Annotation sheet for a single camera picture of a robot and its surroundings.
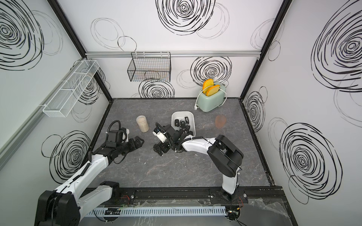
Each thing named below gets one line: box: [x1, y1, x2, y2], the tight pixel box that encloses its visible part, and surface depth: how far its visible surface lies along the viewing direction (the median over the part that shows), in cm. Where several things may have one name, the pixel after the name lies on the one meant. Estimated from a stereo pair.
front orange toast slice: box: [205, 84, 221, 97], surface depth 101 cm
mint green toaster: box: [197, 81, 226, 113], surface depth 106 cm
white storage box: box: [171, 111, 197, 137], surface depth 104 cm
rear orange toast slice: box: [202, 78, 214, 93], surface depth 104 cm
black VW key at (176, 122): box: [174, 118, 180, 127], surface depth 105 cm
